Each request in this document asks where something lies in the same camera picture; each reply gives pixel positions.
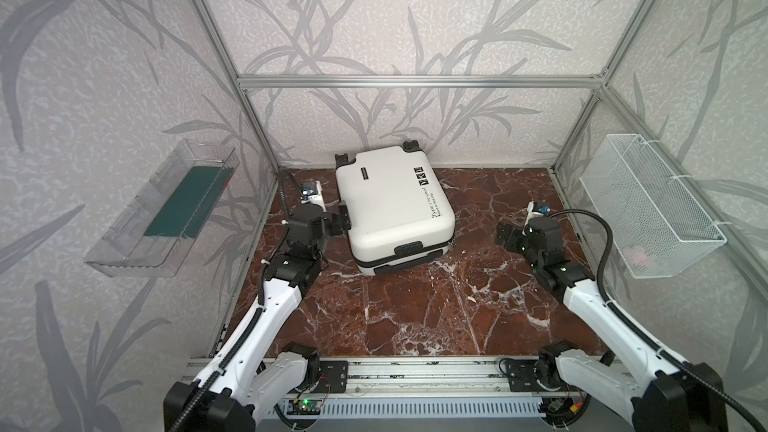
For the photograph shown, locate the black and white suitcase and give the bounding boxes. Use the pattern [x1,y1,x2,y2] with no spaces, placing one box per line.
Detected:
[335,140,456,276]

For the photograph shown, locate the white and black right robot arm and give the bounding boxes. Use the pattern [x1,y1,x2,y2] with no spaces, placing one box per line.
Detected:
[495,212,728,431]

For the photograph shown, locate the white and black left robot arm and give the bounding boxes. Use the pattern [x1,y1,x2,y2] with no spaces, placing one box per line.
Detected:
[163,199,333,431]

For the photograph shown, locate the pink object in basket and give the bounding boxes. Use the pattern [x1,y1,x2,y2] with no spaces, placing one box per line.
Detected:
[623,246,652,268]

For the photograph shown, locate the green board in shelf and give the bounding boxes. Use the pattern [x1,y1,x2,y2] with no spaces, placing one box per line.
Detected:
[144,166,235,238]

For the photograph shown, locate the left green circuit board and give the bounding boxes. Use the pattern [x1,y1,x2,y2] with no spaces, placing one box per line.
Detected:
[286,398,324,417]

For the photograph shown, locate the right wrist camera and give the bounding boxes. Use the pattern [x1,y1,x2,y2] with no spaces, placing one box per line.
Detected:
[525,201,550,223]

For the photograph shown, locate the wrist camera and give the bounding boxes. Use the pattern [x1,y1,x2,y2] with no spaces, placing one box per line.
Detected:
[300,180,326,211]
[525,201,550,223]

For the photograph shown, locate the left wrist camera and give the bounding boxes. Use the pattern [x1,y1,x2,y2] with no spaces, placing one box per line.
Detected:
[300,180,326,211]

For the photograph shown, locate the right black corrugated cable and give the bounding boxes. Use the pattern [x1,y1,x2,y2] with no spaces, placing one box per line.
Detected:
[548,208,766,432]

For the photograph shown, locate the black corrugated cable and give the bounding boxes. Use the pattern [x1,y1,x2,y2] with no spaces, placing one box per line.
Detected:
[166,167,313,432]
[548,208,766,432]

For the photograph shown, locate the white wire mesh basket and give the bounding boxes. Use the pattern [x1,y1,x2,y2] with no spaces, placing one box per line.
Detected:
[576,133,728,280]

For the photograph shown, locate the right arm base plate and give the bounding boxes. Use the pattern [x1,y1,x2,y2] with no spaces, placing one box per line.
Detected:
[498,357,561,393]

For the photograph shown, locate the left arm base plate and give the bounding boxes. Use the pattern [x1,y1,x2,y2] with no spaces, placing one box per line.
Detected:
[297,360,349,394]

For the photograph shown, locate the clear plastic wall shelf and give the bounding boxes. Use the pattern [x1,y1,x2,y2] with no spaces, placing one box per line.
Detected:
[84,139,240,278]

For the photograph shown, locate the right circuit board with wires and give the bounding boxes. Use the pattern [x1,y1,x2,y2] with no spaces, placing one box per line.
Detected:
[539,397,584,418]

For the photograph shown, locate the aluminium front rail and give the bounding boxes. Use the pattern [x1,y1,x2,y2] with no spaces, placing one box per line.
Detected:
[173,355,679,400]

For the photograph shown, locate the left black corrugated cable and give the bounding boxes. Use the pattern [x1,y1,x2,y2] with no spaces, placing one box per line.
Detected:
[166,167,313,432]

